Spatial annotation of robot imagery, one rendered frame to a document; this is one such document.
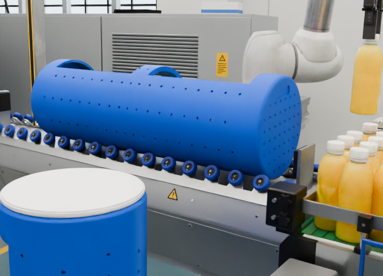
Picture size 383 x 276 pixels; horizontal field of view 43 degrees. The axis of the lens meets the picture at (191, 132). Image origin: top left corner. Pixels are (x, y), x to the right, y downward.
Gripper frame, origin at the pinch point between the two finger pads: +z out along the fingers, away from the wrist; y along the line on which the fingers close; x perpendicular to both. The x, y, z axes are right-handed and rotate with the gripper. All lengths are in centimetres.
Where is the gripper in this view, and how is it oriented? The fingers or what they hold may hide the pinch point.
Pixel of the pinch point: (372, 25)
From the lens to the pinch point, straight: 134.0
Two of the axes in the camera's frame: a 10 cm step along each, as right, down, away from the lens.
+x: 8.2, 1.3, -5.5
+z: -0.2, 9.8, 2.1
